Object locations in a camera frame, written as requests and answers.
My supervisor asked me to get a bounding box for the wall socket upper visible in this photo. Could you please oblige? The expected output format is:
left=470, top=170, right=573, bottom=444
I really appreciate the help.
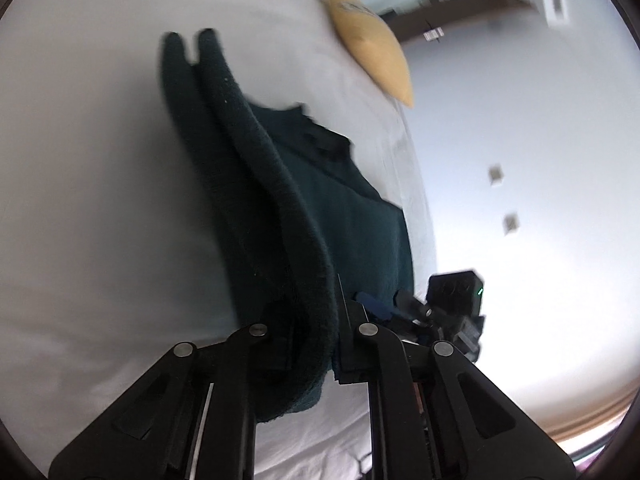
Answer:
left=488, top=164, right=504, bottom=186

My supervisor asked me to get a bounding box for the white bed sheet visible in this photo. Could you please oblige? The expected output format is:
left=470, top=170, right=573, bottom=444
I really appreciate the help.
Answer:
left=1, top=0, right=436, bottom=471

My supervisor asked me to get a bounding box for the wall socket lower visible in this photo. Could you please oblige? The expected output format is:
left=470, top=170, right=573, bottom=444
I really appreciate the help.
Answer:
left=503, top=212, right=520, bottom=234

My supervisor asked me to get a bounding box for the yellow cushion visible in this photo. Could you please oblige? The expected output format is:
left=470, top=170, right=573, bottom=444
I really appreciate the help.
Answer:
left=324, top=0, right=413, bottom=107

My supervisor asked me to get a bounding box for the wall socket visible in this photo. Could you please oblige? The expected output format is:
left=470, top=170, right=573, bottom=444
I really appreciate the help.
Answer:
left=503, top=212, right=520, bottom=234
left=488, top=164, right=504, bottom=186

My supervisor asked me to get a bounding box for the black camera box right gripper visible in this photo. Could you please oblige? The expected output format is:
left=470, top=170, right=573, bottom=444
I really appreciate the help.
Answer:
left=426, top=270, right=484, bottom=318

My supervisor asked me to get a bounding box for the dark green knit sweater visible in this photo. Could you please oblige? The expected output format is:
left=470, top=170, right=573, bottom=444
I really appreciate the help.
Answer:
left=160, top=29, right=414, bottom=422

